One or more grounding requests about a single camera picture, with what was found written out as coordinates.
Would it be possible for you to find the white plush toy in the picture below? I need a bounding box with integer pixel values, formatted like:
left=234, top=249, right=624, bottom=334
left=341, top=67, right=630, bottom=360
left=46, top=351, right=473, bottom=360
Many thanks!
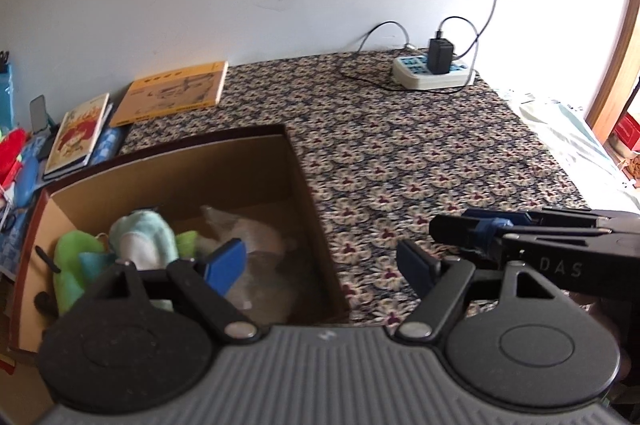
left=200, top=205, right=286, bottom=258

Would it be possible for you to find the pink teddy bear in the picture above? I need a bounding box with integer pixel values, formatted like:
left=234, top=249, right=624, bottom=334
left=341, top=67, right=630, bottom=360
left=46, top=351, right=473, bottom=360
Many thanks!
left=226, top=251, right=300, bottom=325

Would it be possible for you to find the teal plush toy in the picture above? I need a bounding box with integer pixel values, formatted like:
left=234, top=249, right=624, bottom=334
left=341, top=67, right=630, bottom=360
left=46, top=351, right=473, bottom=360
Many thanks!
left=78, top=252, right=117, bottom=285

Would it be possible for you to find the green plush toy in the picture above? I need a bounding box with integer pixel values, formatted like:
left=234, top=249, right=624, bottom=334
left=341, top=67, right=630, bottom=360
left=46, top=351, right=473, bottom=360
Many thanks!
left=34, top=230, right=107, bottom=318

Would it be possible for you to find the green knitted hat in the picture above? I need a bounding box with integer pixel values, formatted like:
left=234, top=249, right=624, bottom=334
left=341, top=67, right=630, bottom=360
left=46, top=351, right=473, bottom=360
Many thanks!
left=175, top=230, right=198, bottom=259

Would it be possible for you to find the light striped bed sheet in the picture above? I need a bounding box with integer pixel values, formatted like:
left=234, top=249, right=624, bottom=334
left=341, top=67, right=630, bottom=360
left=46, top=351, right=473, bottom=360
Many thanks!
left=509, top=98, right=639, bottom=214

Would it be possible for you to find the red box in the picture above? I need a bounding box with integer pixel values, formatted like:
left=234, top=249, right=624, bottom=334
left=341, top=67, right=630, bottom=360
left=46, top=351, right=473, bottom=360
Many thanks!
left=614, top=112, right=640, bottom=152

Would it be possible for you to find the white power strip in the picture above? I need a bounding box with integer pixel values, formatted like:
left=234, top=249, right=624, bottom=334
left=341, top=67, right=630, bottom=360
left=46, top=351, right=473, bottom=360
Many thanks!
left=390, top=54, right=476, bottom=93

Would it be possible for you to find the black power adapter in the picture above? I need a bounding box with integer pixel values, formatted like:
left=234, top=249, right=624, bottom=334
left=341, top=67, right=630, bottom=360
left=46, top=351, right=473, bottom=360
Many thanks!
left=426, top=30, right=454, bottom=75

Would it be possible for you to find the yellow book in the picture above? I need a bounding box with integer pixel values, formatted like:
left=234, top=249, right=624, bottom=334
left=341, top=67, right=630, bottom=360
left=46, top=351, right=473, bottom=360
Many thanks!
left=110, top=61, right=229, bottom=127

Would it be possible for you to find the red cartoon cover book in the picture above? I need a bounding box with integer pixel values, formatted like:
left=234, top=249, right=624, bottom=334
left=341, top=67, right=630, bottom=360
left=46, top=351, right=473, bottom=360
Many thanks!
left=42, top=94, right=113, bottom=182

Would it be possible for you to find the blue checkered cloth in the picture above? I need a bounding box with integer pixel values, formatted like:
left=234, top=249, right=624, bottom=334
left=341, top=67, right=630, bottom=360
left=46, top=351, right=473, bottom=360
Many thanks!
left=1, top=126, right=128, bottom=281

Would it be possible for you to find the blue oval object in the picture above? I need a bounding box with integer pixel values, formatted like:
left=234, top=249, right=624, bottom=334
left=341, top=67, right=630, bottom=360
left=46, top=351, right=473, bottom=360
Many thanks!
left=14, top=156, right=39, bottom=208

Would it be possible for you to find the small standing mirror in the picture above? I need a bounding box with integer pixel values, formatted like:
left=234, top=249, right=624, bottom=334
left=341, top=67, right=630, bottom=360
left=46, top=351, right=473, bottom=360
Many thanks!
left=29, top=95, right=58, bottom=137

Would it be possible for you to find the red plush toy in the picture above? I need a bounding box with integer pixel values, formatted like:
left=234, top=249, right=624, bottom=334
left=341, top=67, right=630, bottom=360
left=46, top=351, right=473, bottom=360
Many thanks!
left=0, top=128, right=27, bottom=189

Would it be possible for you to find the blue pencil bag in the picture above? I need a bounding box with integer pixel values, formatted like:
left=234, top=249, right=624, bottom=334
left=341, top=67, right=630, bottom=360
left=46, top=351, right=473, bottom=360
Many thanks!
left=0, top=50, right=14, bottom=133

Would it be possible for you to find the wooden door frame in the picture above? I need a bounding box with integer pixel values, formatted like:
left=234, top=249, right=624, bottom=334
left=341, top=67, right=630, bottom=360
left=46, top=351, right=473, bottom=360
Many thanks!
left=586, top=0, right=639, bottom=144

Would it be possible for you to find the black power cable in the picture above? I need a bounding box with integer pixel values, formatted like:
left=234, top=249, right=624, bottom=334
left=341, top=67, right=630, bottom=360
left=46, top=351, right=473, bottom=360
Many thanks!
left=339, top=0, right=500, bottom=96

